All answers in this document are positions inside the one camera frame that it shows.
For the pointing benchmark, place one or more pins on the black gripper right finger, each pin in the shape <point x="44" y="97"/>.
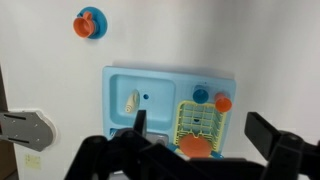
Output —
<point x="263" y="133"/>

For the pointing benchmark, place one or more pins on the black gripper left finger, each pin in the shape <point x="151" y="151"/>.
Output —
<point x="140" y="121"/>

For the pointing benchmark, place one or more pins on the small blue toy cup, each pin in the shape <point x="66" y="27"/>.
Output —
<point x="200" y="96"/>

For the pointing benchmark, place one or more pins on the small orange toy cup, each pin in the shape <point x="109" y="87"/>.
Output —
<point x="222" y="103"/>

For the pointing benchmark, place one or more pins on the grey toy faucet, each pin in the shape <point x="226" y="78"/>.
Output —
<point x="157" y="139"/>

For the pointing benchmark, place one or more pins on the light blue toy sink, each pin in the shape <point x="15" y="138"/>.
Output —
<point x="160" y="100"/>

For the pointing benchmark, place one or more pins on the yellow toy dish rack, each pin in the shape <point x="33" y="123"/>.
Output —
<point x="200" y="116"/>

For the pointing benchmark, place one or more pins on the blue toy saucer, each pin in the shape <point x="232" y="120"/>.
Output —
<point x="101" y="20"/>

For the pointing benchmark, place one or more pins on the yellow sticky note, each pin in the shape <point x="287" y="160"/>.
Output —
<point x="32" y="161"/>

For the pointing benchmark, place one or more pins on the grey metal mounting plate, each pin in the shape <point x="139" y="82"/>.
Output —
<point x="23" y="130"/>

